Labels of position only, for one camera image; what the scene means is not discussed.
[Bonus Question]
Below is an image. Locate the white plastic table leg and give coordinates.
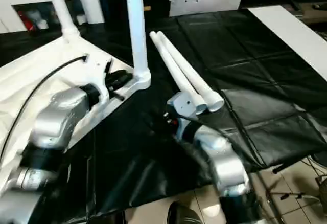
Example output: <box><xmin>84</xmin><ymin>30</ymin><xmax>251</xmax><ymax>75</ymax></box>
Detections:
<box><xmin>124</xmin><ymin>0</ymin><xmax>153</xmax><ymax>89</ymax></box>
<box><xmin>155</xmin><ymin>31</ymin><xmax>225</xmax><ymax>113</ymax></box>
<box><xmin>45</xmin><ymin>0</ymin><xmax>82</xmax><ymax>45</ymax></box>
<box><xmin>149</xmin><ymin>31</ymin><xmax>208</xmax><ymax>115</ymax></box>

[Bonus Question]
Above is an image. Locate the white plastic table top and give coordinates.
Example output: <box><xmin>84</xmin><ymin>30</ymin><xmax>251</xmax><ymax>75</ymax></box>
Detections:
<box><xmin>0</xmin><ymin>29</ymin><xmax>153</xmax><ymax>185</ymax></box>

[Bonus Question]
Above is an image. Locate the dark robot right foot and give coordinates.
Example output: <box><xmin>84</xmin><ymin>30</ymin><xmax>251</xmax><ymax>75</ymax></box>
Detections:
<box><xmin>167</xmin><ymin>200</ymin><xmax>203</xmax><ymax>224</ymax></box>

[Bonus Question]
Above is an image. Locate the red figurine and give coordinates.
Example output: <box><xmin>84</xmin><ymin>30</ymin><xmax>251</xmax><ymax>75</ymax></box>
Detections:
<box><xmin>24</xmin><ymin>16</ymin><xmax>35</xmax><ymax>32</ymax></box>

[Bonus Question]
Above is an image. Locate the black stand leg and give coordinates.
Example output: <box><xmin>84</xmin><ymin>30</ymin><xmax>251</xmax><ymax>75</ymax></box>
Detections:
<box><xmin>271</xmin><ymin>151</ymin><xmax>327</xmax><ymax>174</ymax></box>

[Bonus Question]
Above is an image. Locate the white flat board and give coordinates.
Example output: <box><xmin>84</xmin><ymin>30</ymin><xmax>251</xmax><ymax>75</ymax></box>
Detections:
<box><xmin>247</xmin><ymin>5</ymin><xmax>327</xmax><ymax>81</ymax></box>

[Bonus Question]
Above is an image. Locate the brown woven basket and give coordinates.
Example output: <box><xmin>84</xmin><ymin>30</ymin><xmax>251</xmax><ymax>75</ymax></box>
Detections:
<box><xmin>316</xmin><ymin>175</ymin><xmax>327</xmax><ymax>199</ymax></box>

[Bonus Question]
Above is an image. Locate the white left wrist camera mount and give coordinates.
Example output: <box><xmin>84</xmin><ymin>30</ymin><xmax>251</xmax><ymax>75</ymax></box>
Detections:
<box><xmin>81</xmin><ymin>54</ymin><xmax>113</xmax><ymax>107</ymax></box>

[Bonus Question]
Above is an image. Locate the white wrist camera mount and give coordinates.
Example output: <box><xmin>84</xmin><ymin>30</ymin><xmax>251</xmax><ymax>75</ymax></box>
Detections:
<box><xmin>81</xmin><ymin>54</ymin><xmax>113</xmax><ymax>107</ymax></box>
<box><xmin>167</xmin><ymin>92</ymin><xmax>199</xmax><ymax>143</ymax></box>

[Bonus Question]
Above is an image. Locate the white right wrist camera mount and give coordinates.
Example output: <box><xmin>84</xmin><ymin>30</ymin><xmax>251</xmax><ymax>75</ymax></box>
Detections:
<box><xmin>167</xmin><ymin>92</ymin><xmax>199</xmax><ymax>143</ymax></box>

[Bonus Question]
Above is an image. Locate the chrome tube frame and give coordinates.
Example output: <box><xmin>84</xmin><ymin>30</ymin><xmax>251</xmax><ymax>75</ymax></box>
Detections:
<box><xmin>255</xmin><ymin>170</ymin><xmax>327</xmax><ymax>224</ymax></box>

